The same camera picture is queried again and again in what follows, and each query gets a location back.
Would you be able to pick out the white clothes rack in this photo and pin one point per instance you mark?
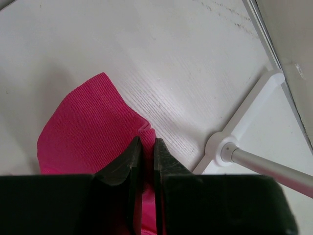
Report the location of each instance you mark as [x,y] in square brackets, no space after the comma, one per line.
[263,136]

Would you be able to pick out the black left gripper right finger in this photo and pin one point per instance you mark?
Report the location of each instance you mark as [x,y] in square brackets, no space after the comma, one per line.
[189,204]

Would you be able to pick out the pink trousers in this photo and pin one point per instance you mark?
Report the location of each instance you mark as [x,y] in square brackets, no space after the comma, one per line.
[90,128]

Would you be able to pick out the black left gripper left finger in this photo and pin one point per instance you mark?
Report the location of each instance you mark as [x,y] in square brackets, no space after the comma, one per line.
[108,202]

